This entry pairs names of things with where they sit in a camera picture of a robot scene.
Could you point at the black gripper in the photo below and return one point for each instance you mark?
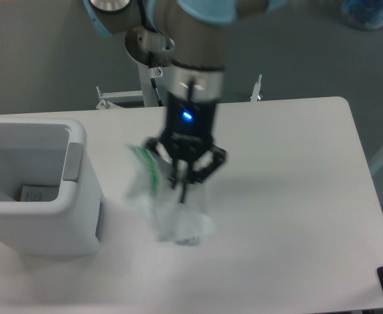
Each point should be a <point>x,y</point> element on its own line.
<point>187,135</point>

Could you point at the clear plastic bag green strip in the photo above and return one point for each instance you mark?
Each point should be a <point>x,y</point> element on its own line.
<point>150,179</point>

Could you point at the clear plastic water bottle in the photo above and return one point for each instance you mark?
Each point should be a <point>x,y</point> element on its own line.
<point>179,222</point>

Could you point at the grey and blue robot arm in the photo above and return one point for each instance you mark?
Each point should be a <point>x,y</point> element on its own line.
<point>192,35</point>

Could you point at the white trash can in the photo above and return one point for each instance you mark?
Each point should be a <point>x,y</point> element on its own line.
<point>50,196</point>

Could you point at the blue plastic bag on floor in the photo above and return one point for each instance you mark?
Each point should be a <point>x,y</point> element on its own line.
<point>363,15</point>

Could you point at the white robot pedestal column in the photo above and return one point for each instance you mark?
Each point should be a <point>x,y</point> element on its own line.
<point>154,84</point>

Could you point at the white pedestal base frame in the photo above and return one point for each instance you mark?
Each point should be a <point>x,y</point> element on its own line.
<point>135,99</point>

